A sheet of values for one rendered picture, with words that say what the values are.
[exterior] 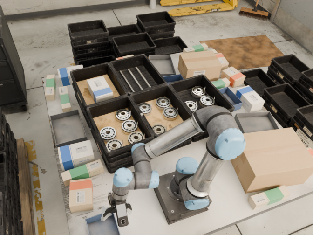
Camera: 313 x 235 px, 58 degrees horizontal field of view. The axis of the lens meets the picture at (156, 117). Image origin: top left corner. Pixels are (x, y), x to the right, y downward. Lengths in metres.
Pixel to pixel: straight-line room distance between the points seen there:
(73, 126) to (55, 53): 2.10
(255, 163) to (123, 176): 0.85
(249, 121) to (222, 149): 1.17
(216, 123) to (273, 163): 0.74
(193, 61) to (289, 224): 1.56
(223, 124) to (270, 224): 1.65
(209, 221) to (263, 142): 0.58
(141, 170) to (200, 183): 0.27
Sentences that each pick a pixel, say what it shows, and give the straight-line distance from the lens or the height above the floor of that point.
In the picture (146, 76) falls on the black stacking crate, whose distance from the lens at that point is 2.22.
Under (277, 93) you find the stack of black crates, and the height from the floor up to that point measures 0.38.
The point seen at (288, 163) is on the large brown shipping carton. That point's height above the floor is 0.90.
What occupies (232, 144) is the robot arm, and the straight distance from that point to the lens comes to 1.07.
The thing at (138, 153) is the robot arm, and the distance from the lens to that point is 1.27.
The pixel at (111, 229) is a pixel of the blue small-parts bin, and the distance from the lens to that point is 1.63.
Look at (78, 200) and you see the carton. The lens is 1.65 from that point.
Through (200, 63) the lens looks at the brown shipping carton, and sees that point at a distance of 2.37.
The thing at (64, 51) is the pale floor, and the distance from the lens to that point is 4.05.
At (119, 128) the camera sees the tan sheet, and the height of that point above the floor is 0.83.
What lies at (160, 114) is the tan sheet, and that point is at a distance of 1.93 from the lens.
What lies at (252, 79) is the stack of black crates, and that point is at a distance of 3.36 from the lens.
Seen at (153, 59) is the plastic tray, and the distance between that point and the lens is 2.61.
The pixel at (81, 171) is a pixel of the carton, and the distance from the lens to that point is 1.75.
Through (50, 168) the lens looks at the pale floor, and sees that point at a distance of 2.75.
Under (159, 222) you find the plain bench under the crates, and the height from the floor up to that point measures 0.70.
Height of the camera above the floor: 2.22
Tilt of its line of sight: 47 degrees down
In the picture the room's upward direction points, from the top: 5 degrees clockwise
